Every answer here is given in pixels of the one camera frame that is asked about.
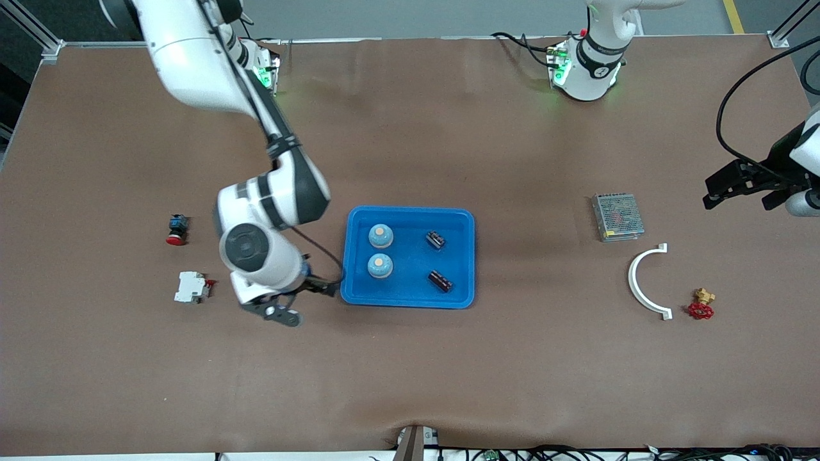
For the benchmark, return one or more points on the blue plastic tray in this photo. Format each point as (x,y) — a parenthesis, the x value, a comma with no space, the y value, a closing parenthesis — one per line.
(410,288)

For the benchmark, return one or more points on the brown table mat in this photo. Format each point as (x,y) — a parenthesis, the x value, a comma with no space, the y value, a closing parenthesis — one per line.
(410,371)

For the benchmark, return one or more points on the red button with blue body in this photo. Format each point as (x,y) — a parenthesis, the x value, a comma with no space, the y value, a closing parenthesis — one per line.
(177,229)

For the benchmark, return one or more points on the white circuit breaker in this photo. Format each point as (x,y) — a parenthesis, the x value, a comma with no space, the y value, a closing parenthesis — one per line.
(190,287)

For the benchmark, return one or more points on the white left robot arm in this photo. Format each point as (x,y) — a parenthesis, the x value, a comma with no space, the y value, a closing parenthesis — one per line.
(592,64)

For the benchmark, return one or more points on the white curved plastic bracket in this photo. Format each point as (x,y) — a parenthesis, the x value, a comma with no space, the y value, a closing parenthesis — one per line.
(633,282)

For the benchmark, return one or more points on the metal mesh power supply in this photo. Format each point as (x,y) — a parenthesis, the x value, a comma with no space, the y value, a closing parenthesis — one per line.
(617,216)

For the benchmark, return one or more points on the aluminium frame post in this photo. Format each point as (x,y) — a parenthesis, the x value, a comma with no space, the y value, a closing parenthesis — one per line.
(785,29)
(32,29)

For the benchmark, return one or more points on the brass valve with red handwheel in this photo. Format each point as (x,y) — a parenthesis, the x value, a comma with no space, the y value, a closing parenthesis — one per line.
(701,308)

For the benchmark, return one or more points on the dark brown electrolytic capacitor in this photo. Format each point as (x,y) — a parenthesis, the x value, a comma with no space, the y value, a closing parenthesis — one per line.
(436,240)
(440,281)

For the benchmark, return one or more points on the blue dome bell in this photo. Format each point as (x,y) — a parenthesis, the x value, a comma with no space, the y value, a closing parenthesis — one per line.
(380,237)
(380,267)

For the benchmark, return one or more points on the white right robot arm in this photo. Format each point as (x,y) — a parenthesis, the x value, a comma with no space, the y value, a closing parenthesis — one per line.
(256,250)

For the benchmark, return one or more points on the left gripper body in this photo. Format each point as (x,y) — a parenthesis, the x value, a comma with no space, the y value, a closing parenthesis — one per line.
(777,158)

